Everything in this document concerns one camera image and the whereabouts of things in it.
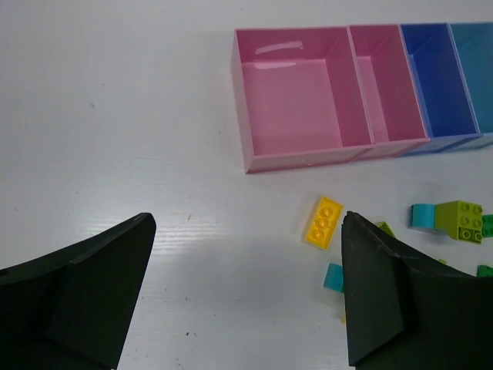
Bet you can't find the lime square lego brick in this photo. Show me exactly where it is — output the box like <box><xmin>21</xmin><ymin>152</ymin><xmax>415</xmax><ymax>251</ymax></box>
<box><xmin>434</xmin><ymin>200</ymin><xmax>483</xmax><ymax>244</ymax></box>

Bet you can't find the turquoise arch lego brick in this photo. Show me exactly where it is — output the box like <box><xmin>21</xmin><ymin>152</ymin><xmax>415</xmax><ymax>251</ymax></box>
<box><xmin>409</xmin><ymin>203</ymin><xmax>444</xmax><ymax>234</ymax></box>

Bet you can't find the narrow pink container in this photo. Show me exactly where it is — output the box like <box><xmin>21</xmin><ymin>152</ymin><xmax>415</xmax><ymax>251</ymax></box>
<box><xmin>349</xmin><ymin>24</ymin><xmax>430</xmax><ymax>160</ymax></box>

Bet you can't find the dark green square lego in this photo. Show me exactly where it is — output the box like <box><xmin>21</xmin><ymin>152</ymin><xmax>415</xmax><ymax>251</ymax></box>
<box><xmin>476</xmin><ymin>264</ymin><xmax>493</xmax><ymax>278</ymax></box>

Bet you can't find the large pink container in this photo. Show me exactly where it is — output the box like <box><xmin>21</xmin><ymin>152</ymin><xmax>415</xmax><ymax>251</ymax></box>
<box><xmin>231</xmin><ymin>26</ymin><xmax>375</xmax><ymax>173</ymax></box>

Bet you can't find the blue purple container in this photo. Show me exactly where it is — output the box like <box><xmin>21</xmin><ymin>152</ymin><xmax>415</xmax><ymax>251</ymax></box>
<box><xmin>401</xmin><ymin>23</ymin><xmax>481</xmax><ymax>156</ymax></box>

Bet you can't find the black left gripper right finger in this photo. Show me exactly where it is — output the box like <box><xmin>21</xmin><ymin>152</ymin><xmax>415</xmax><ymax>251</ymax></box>
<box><xmin>341</xmin><ymin>211</ymin><xmax>492</xmax><ymax>369</ymax></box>

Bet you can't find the light blue container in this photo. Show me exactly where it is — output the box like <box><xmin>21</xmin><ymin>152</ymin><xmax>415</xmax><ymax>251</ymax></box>
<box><xmin>451</xmin><ymin>22</ymin><xmax>492</xmax><ymax>151</ymax></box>

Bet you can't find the yellow curved lego brick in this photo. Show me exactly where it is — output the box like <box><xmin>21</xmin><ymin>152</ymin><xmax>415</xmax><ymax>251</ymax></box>
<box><xmin>304</xmin><ymin>196</ymin><xmax>344</xmax><ymax>250</ymax></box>

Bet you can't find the dark green lego plate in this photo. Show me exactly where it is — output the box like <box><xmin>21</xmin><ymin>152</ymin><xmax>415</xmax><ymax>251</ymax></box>
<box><xmin>481</xmin><ymin>214</ymin><xmax>493</xmax><ymax>238</ymax></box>

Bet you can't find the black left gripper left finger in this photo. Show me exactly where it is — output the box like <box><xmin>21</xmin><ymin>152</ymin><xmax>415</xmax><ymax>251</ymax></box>
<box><xmin>1</xmin><ymin>213</ymin><xmax>156</xmax><ymax>369</ymax></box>

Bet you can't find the lime printed lego brick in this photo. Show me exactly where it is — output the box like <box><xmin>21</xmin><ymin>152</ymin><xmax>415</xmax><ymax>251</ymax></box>
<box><xmin>375</xmin><ymin>221</ymin><xmax>396</xmax><ymax>238</ymax></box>

